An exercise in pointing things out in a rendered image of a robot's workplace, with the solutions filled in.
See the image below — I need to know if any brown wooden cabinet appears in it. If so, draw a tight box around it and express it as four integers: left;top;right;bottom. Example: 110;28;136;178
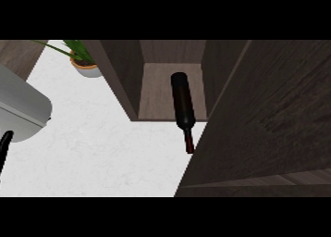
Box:
82;40;252;122

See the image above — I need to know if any dark wine bottle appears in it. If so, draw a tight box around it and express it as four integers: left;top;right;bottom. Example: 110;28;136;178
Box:
169;71;196;155

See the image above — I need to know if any brown wooden cabinet door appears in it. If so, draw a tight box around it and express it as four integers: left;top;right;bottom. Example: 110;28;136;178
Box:
174;40;331;197

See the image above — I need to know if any grey rounded appliance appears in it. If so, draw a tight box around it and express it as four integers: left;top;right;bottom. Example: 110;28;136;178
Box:
0;56;53;143

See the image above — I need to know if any brown wooden panel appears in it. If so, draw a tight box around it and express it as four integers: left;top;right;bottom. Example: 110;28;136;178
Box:
0;40;48;81

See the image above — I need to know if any green potted plant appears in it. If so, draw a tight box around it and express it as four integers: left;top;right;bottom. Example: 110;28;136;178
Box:
31;40;102;79

